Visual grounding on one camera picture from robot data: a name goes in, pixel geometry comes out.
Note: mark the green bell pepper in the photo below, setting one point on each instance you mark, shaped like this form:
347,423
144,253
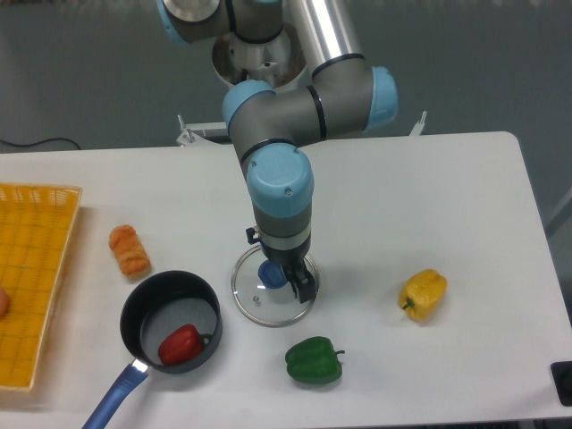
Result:
314,361

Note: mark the grey table leg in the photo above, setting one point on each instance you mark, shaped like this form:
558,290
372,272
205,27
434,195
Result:
558,215

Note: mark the glass pot lid blue knob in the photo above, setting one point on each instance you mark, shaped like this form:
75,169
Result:
262,293

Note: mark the black device at table edge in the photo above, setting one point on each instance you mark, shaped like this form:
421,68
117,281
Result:
562,377

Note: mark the yellow bell pepper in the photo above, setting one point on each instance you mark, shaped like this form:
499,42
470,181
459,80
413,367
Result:
422,294

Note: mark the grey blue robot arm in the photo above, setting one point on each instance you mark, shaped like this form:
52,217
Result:
303,79

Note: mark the red bell pepper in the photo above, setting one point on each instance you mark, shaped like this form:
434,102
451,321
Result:
182,345

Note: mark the black saucepan blue handle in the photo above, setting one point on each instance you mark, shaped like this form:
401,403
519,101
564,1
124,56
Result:
154,309

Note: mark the yellow woven basket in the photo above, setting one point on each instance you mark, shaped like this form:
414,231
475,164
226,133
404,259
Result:
37,221

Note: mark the orange bread roll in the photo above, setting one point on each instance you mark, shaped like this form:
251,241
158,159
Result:
128,251

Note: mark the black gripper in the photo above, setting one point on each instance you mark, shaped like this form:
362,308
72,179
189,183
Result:
295,269

